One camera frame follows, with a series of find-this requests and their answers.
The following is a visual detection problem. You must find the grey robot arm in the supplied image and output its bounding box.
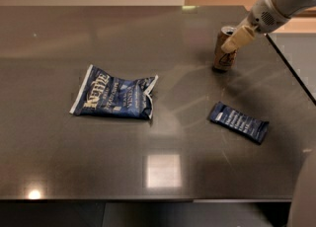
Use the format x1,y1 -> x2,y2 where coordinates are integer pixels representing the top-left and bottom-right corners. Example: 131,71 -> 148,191
221,0 -> 316,53

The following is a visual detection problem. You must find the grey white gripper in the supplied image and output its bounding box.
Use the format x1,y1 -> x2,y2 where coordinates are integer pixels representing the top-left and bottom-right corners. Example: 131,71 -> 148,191
221,0 -> 291,53

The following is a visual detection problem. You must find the blue snack bar wrapper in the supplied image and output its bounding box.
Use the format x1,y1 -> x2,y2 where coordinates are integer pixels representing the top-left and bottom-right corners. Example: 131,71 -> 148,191
208,102 -> 270,144

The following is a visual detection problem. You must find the orange soda can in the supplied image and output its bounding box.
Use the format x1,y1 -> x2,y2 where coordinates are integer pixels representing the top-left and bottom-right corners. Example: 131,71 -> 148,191
213,26 -> 237,72

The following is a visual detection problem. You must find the blue Kettle chips bag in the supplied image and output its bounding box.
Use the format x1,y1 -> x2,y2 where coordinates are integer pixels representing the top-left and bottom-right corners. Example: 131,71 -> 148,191
70,65 -> 158,119

